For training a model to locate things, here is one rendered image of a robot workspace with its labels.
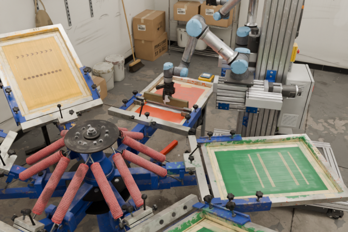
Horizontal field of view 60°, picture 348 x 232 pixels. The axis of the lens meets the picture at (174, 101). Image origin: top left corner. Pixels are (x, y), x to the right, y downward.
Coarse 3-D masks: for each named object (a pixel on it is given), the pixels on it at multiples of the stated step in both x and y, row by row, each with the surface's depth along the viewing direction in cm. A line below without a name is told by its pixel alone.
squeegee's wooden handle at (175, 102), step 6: (144, 96) 262; (150, 96) 259; (156, 96) 256; (162, 96) 254; (168, 96) 254; (162, 102) 256; (168, 102) 253; (174, 102) 251; (180, 102) 248; (186, 102) 246
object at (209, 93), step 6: (162, 72) 307; (156, 78) 296; (162, 78) 301; (174, 78) 300; (180, 78) 296; (186, 78) 296; (150, 84) 285; (156, 84) 291; (198, 84) 291; (204, 84) 288; (210, 84) 286; (144, 90) 275; (150, 90) 282; (210, 90) 275; (204, 96) 266; (210, 96) 271; (204, 102) 258
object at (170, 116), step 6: (186, 90) 283; (192, 90) 283; (198, 90) 283; (204, 90) 283; (198, 96) 273; (192, 102) 265; (162, 114) 248; (168, 114) 248; (174, 114) 248; (180, 114) 248; (168, 120) 241; (174, 120) 241; (180, 120) 241
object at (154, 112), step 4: (176, 84) 293; (180, 84) 293; (180, 88) 286; (156, 92) 280; (160, 92) 280; (144, 104) 262; (140, 108) 256; (144, 108) 256; (148, 108) 256; (152, 108) 256; (156, 108) 256; (164, 108) 256; (144, 112) 251; (152, 112) 251; (156, 112) 251; (160, 112) 251; (152, 116) 246; (156, 116) 246
